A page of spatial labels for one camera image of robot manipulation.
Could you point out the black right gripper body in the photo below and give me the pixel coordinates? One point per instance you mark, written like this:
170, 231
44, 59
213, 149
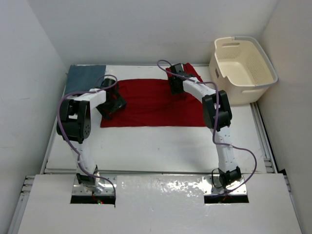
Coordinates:
174, 89

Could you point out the cream plastic laundry basket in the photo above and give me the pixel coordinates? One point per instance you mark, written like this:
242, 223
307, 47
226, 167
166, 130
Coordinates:
241, 68

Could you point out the red t shirt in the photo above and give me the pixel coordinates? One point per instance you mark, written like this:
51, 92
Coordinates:
151, 103

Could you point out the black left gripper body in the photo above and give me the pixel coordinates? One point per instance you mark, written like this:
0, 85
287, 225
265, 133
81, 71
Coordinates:
111, 106

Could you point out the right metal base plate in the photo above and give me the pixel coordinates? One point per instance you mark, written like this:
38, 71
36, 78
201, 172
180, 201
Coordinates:
211, 186

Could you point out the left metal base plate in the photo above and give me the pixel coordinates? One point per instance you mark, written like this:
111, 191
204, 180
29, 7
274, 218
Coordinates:
104, 186

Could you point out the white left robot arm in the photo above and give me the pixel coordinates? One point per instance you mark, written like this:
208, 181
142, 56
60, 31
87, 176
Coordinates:
74, 124

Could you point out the metal base plate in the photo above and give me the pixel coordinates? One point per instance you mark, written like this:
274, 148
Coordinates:
211, 186
104, 186

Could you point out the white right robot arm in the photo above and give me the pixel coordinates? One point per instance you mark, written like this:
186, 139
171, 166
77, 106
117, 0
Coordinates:
217, 117

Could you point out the teal blue t shirt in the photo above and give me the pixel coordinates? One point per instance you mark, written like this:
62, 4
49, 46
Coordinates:
83, 77

